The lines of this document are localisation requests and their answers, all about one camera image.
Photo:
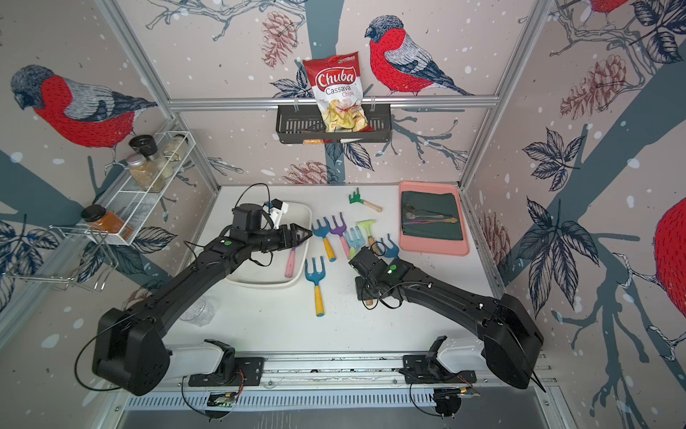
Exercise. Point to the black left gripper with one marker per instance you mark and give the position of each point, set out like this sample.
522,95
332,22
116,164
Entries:
293,235

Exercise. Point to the silver lid spice jar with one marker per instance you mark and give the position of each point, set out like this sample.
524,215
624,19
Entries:
145,173

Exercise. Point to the dark green cloth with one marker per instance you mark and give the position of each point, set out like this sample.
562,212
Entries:
428,203

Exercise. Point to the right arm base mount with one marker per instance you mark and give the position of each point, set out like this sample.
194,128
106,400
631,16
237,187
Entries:
426,369

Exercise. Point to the pink tray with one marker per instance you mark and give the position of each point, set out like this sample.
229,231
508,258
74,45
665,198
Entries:
439,247

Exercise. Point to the small green rake wooden handle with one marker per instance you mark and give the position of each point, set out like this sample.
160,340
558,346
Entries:
356,198

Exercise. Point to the black lid spice jar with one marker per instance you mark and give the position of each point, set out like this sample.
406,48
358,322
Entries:
144,145

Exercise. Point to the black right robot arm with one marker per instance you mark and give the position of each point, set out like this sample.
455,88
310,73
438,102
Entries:
512,342

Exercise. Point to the blue fork yellow handle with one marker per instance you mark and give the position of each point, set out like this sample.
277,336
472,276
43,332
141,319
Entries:
315,273

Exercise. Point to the black wall basket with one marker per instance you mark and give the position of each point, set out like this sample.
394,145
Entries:
307,124

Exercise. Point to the white plastic storage box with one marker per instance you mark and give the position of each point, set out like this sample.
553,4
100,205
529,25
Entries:
266,270

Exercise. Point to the pale spice jar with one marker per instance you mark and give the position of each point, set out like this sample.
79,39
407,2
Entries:
176,149

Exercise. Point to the orange spice jar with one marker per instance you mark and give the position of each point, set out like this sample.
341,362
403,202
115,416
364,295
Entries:
101,219

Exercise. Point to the teal claw rake yellow handle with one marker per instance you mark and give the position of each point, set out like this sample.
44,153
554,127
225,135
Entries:
387,248

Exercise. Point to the clear plastic cup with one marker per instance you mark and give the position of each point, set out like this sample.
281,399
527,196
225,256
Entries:
200,313

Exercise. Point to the purple rake pink handle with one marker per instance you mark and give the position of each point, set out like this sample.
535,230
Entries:
290,266

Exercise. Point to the chrome wire rack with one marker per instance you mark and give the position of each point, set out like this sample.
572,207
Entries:
60,257

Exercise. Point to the lime hoe wooden handle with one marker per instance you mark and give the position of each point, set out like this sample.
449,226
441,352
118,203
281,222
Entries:
366,228

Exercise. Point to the red Chuba chips bag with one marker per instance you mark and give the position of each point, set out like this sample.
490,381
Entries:
337,89

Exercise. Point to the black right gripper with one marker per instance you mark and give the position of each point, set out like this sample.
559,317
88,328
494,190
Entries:
361,295

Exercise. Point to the light blue fork pale handle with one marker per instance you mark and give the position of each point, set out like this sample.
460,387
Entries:
355,240

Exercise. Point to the white wire spice rack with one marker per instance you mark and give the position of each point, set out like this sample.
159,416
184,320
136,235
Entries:
132,204

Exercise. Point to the metal spoon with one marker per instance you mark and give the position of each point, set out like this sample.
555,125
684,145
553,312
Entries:
419,219

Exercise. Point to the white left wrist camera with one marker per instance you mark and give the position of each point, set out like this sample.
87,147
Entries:
277,209

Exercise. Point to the blue rake yellow handle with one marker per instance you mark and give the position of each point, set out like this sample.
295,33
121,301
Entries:
322,229

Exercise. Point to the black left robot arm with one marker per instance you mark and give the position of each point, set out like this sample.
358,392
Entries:
129,349

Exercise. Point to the purple fork pink handle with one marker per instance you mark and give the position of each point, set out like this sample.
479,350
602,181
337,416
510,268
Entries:
339,228

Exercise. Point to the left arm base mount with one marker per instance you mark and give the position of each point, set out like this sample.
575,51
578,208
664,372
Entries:
230,370

